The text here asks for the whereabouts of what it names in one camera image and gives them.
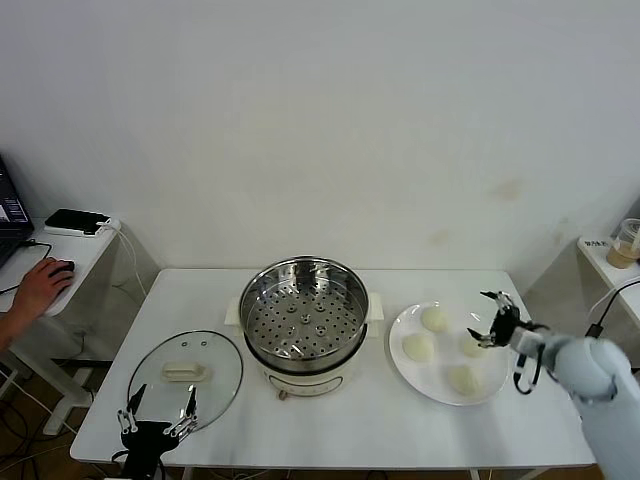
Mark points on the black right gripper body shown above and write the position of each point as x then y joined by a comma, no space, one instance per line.
505,327

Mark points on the person's bare hand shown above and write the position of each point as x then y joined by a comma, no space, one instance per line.
40,290

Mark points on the person's bare forearm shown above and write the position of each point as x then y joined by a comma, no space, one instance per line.
7,327

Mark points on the black laptop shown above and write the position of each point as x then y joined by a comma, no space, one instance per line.
12,215

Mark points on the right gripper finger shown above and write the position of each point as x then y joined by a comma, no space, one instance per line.
484,340
501,301

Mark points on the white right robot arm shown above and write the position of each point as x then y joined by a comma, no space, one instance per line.
595,370

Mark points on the white steamed baozi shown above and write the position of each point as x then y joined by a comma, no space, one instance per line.
471,349
463,378
434,320
419,346

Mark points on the white electric cooking pot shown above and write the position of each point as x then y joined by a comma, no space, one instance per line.
310,382

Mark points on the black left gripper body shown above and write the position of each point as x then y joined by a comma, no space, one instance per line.
145,440

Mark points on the black computer mouse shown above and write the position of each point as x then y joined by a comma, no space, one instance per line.
66,267

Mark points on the round white plate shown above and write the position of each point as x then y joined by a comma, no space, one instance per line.
430,375

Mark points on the round glass pot lid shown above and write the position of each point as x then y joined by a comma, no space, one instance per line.
220,370

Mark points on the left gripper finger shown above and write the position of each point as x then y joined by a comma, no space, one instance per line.
186,422
129,419

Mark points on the white printed label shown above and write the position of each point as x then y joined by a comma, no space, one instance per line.
596,244

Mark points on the black smartphone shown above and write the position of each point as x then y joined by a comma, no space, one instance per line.
75,219

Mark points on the plastic cup with brown drink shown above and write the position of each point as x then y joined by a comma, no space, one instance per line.
622,250

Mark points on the stainless steel steamer basket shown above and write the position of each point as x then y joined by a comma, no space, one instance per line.
300,320

